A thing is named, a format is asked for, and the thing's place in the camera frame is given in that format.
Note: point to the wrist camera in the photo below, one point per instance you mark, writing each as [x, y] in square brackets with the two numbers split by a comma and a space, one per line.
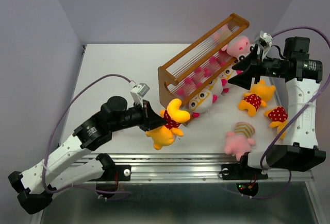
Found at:
[138, 91]
[264, 42]

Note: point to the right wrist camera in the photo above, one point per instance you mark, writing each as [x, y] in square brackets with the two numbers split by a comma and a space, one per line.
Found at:
[264, 42]

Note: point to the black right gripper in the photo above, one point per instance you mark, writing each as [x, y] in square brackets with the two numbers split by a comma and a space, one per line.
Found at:
[250, 64]

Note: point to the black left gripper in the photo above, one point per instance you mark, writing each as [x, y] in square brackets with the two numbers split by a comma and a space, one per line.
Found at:
[151, 120]

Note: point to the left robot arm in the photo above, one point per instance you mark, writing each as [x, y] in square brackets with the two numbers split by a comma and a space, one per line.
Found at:
[37, 186]

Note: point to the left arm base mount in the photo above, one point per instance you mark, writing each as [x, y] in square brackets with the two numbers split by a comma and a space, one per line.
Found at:
[109, 182]

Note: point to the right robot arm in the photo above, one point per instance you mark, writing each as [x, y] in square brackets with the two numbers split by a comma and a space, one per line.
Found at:
[299, 150]

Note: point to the yellow bear plush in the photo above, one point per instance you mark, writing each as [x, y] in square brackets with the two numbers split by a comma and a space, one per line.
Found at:
[166, 134]
[278, 117]
[258, 96]

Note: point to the white glasses plush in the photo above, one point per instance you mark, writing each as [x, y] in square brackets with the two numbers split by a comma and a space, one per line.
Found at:
[228, 72]
[201, 102]
[214, 85]

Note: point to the wooden toy shelf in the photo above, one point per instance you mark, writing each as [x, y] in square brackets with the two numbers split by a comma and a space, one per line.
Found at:
[189, 72]

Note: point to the pink plush with wheels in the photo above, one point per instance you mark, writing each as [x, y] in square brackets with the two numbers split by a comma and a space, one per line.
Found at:
[238, 47]

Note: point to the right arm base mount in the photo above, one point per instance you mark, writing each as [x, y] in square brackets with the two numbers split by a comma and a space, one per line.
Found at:
[243, 177]

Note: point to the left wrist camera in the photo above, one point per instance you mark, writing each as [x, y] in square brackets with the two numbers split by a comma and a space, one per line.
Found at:
[138, 91]

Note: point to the pink plush, front right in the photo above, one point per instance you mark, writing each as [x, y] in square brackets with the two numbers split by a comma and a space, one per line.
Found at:
[240, 140]

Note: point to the aluminium rail frame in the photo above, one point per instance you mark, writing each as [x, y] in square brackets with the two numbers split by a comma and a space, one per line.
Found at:
[176, 168]

